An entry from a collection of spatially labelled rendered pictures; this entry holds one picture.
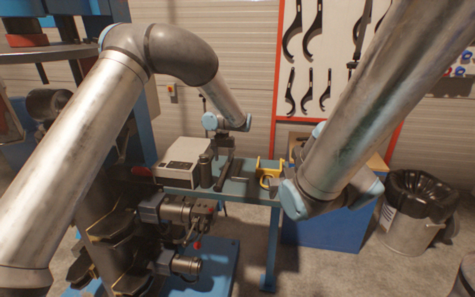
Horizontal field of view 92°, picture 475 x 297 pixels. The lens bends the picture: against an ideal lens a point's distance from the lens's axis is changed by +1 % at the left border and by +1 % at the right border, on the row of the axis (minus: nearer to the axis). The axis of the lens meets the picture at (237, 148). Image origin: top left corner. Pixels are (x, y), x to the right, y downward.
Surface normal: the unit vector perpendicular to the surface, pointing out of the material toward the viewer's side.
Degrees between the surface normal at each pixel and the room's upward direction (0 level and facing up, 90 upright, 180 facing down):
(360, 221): 90
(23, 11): 90
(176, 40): 64
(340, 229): 90
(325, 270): 0
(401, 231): 93
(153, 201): 0
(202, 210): 0
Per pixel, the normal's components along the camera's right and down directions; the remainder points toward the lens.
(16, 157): -0.18, 0.47
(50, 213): 0.82, -0.05
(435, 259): 0.00, -0.88
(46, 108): -0.14, 0.25
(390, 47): -0.87, 0.28
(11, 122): 0.60, 0.38
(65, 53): 0.83, 0.26
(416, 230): -0.41, 0.48
